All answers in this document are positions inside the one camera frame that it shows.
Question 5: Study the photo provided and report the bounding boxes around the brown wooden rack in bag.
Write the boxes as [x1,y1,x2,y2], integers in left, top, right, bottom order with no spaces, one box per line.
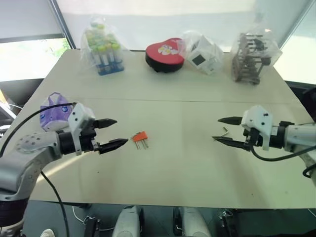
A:
[230,26,283,86]

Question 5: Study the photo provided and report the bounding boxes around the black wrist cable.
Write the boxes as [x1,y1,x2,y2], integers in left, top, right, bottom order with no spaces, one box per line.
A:
[0,101,77,158]
[248,127,316,161]

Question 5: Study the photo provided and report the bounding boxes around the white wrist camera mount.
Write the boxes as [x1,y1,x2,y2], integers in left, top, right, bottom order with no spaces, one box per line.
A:
[240,105,274,151]
[67,103,96,156]

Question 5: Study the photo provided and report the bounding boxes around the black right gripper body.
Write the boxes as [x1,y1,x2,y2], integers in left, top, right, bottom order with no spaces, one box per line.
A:
[243,127,263,150]

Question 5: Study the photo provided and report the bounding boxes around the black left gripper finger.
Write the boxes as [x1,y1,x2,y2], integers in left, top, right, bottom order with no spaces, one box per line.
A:
[98,138,129,155]
[94,118,118,129]

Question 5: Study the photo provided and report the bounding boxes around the white cube in plastic bag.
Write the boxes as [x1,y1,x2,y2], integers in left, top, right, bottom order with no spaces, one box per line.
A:
[177,30,224,76]

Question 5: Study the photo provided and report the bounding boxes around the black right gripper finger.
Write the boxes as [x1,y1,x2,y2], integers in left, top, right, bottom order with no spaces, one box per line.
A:
[212,136,248,150]
[217,116,242,125]

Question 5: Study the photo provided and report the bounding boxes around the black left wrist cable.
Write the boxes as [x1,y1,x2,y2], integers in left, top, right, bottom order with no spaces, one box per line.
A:
[0,101,77,158]

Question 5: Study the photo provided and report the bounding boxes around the red heart-shaped tin box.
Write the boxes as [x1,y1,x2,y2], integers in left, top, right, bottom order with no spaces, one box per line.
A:
[145,37,186,74]

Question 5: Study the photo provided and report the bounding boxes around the bagged green-capped tubes in rack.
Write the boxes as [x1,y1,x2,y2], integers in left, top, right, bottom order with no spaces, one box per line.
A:
[80,15,125,76]

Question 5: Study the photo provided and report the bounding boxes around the black cable below left arm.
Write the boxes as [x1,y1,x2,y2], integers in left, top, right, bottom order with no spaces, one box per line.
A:
[40,170,69,237]

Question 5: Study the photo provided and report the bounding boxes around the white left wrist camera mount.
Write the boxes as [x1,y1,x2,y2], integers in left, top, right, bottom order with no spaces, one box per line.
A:
[67,103,96,156]

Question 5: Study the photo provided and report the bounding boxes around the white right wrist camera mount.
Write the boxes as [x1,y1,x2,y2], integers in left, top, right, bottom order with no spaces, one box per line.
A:
[240,105,274,151]

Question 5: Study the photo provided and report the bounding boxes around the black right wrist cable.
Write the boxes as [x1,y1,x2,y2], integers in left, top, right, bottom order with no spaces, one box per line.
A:
[248,127,316,161]

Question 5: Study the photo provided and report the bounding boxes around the white thin floor cable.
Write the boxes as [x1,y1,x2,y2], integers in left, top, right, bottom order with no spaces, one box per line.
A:
[72,205,86,223]

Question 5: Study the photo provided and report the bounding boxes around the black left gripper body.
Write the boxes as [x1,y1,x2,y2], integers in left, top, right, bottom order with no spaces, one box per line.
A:
[80,119,101,152]

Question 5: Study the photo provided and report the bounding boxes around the silver rounded robot leg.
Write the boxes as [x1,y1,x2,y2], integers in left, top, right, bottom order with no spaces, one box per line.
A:
[112,205,144,237]
[176,206,212,237]

